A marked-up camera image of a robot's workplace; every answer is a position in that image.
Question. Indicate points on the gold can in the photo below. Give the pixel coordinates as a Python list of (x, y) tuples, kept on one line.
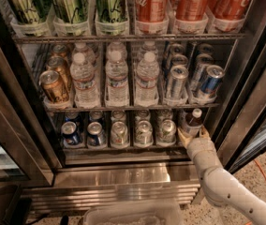
[(61, 50), (53, 86), (60, 65)]

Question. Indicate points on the brown bottle with blue label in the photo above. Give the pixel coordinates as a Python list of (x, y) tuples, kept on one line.
[(192, 122)]

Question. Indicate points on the gold can back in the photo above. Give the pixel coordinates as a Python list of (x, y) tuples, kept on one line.
[(61, 50)]

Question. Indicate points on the red cola can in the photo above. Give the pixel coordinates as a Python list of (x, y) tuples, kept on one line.
[(230, 9), (191, 10), (150, 11)]

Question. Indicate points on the steel fridge base grille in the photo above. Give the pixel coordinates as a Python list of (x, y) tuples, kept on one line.
[(80, 189)]

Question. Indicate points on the blue pepsi can left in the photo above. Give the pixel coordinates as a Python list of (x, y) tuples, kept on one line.
[(70, 133)]

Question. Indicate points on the water bottle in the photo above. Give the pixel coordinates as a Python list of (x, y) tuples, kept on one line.
[(146, 79), (117, 80), (84, 80)]

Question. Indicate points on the gold can front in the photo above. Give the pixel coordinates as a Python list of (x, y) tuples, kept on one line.
[(53, 86)]

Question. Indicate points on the green can top middle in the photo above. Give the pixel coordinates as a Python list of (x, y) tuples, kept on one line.
[(71, 11)]

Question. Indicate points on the silver blue can front left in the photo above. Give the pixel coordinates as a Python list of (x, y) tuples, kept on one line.
[(176, 82)]

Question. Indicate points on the top wire shelf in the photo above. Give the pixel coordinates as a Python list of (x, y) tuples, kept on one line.
[(128, 38)]

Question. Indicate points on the green can top right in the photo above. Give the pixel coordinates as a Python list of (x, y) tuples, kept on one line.
[(111, 11)]

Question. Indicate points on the wire shelf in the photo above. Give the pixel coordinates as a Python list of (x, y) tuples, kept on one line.
[(128, 38), (133, 108)]

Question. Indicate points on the silver can bottom left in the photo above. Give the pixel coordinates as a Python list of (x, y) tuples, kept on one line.
[(119, 135)]

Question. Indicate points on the gold can middle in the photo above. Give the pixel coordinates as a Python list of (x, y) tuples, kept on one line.
[(60, 65)]

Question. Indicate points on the blue pepsi can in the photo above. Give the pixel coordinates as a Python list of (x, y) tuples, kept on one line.
[(70, 133), (96, 136)]

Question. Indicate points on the water bottle front middle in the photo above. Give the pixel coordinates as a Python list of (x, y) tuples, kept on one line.
[(117, 80)]

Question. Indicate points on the red cola can middle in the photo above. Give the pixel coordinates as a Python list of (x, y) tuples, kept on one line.
[(191, 10)]

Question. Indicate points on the red cola can right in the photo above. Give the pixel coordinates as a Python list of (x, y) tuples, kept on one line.
[(230, 9)]

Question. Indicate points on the green can top left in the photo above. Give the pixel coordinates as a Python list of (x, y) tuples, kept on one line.
[(30, 11)]

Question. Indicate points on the clear plastic bin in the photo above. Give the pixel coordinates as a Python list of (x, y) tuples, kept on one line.
[(151, 212)]

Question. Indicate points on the silver blue can front right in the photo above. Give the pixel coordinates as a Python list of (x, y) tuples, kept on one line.
[(212, 79)]

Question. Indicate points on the green can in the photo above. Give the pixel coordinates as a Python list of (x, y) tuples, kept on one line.
[(111, 11), (30, 11), (71, 11)]

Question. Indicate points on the silver can bottom middle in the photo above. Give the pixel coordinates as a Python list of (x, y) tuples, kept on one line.
[(144, 134)]

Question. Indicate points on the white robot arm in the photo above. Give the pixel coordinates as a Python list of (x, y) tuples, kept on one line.
[(220, 186)]

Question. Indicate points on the blue pepsi can right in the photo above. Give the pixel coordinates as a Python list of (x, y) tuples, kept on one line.
[(96, 136)]

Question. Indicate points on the middle wire shelf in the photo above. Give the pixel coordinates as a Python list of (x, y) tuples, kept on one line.
[(133, 108)]

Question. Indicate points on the silver blue can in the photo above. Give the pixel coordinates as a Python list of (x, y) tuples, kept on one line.
[(176, 82), (212, 79)]

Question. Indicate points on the fridge door right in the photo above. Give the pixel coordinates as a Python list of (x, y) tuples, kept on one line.
[(244, 141)]

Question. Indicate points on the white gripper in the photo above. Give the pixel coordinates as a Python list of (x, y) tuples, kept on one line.
[(197, 145)]

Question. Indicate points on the water bottle front right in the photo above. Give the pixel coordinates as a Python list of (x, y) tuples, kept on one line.
[(146, 79)]

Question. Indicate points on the water bottle front left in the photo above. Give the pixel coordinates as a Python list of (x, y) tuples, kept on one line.
[(84, 80)]

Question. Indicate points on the red cola can left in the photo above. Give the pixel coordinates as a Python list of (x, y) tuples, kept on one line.
[(150, 11)]

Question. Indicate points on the silver can bottom right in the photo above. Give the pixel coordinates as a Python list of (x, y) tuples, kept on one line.
[(166, 133)]

